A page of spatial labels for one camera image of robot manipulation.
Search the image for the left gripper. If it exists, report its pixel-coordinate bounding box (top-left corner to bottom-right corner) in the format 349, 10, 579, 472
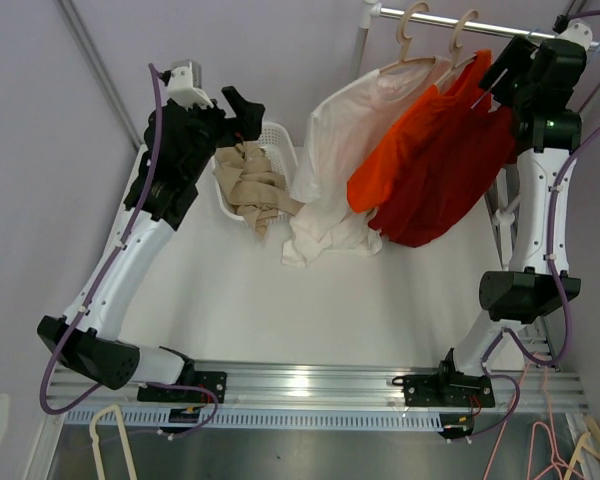
178, 87, 264, 182

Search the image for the beige t shirt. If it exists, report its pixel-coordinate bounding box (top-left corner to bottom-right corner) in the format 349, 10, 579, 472
213, 142, 304, 240

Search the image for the dark red t shirt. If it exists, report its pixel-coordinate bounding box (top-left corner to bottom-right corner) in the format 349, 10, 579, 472
368, 105, 515, 248

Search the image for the orange t shirt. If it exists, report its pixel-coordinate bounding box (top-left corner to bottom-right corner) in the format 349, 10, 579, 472
347, 49, 492, 213

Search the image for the blue hanger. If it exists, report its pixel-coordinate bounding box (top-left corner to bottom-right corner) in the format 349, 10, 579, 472
588, 40, 600, 56
472, 35, 540, 110

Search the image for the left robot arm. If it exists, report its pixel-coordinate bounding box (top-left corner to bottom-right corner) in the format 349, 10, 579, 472
37, 86, 266, 401

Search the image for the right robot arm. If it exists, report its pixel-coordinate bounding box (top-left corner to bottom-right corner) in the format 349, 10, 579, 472
404, 22, 592, 407

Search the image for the white t shirt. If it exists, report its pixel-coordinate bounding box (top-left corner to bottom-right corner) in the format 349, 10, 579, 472
281, 57, 450, 268

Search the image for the beige hanger under white shirt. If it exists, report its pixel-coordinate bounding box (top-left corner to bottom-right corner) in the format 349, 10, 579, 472
379, 1, 436, 76

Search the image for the pink hanger on floor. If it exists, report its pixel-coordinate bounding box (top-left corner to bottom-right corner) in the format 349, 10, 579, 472
482, 364, 581, 480

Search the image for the white perforated plastic basket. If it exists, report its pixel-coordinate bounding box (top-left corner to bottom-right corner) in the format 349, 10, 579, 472
212, 121, 297, 229

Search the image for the white clothes rack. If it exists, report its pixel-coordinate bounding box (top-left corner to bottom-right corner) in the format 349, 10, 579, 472
352, 0, 600, 274

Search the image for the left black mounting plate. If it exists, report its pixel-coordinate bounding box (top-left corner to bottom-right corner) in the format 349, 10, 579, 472
137, 371, 228, 404

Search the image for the black mounting plate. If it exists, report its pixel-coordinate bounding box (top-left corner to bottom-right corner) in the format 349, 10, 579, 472
137, 371, 228, 404
391, 373, 495, 408

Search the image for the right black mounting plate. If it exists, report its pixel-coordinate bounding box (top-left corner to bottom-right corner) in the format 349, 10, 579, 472
391, 373, 495, 408

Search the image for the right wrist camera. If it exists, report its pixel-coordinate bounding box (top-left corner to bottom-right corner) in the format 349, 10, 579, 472
553, 15, 593, 51

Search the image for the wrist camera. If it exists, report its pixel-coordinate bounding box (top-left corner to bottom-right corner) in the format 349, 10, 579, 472
553, 15, 593, 51
166, 60, 214, 109

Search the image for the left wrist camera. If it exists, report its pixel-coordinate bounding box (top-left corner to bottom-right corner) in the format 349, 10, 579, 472
166, 60, 214, 109

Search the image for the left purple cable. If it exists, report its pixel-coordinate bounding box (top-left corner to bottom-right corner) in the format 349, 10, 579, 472
39, 62, 221, 441

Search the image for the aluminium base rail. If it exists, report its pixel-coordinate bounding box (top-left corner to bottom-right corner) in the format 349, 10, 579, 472
44, 362, 589, 414

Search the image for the white slotted cable duct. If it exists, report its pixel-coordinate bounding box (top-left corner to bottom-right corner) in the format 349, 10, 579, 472
64, 409, 444, 431

